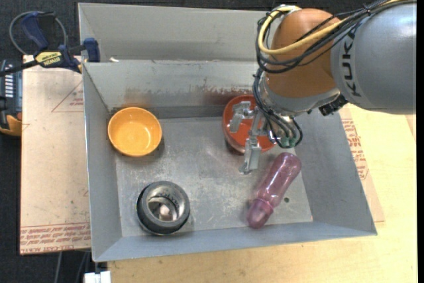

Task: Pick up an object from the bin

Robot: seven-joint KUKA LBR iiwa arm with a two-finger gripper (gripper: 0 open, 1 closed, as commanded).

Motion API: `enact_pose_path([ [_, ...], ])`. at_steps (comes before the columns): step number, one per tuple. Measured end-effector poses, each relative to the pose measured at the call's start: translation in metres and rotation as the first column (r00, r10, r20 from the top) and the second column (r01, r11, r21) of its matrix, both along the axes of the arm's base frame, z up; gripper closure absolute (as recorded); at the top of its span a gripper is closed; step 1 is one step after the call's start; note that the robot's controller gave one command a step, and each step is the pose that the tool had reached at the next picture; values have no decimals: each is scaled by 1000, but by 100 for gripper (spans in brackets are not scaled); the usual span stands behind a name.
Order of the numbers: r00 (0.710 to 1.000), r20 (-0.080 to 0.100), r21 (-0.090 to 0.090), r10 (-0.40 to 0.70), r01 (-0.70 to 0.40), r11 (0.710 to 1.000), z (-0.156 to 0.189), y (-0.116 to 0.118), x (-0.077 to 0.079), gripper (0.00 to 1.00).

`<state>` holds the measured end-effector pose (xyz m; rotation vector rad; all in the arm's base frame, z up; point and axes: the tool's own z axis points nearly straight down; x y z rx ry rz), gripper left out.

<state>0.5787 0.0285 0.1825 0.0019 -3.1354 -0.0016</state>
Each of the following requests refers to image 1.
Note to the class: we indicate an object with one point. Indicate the pink plastic bottle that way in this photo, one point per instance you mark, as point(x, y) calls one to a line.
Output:
point(276, 185)

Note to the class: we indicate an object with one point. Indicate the black cylinder on white bracket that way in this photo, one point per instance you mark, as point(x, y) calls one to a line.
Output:
point(333, 105)

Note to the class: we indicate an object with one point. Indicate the red-orange bowl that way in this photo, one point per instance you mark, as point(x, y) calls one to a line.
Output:
point(232, 139)

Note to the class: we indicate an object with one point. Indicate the grey metal bin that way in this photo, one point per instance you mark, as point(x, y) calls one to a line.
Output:
point(212, 169)

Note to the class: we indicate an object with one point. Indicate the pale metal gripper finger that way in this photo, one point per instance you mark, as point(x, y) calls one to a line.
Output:
point(239, 111)
point(252, 155)

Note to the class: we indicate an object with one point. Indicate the yellow-orange bowl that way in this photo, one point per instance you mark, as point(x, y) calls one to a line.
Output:
point(134, 132)

